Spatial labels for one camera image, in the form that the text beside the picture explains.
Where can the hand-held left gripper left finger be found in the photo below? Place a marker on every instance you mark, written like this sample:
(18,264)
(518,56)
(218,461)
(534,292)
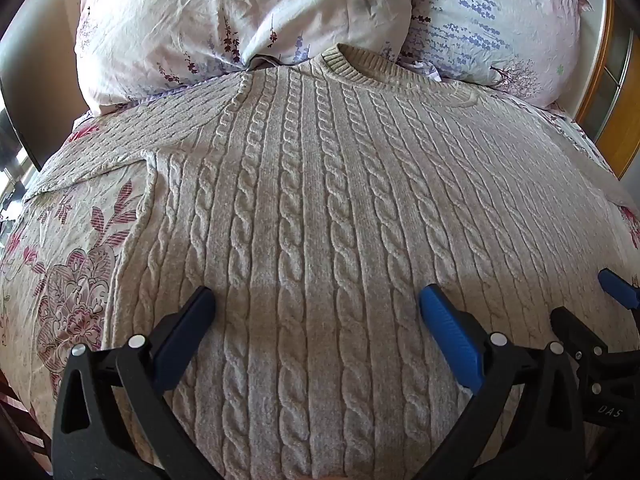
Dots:
(186,334)

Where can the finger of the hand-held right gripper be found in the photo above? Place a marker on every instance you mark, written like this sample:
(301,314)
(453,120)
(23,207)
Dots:
(619,286)
(575,327)

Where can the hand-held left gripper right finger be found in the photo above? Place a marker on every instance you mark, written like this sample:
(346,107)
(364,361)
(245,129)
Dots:
(449,336)

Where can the floral bed sheet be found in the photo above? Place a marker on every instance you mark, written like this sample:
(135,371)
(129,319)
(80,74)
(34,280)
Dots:
(65,245)

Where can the wooden wardrobe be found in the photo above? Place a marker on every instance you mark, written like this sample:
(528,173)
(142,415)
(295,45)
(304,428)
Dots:
(607,80)

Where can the dark furniture panel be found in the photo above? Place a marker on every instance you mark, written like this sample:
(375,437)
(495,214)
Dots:
(15,120)

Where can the purple floral pillow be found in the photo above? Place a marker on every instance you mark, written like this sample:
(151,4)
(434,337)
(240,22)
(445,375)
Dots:
(490,25)

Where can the pink floral pillow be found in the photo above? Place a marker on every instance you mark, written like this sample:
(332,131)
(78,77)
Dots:
(200,25)

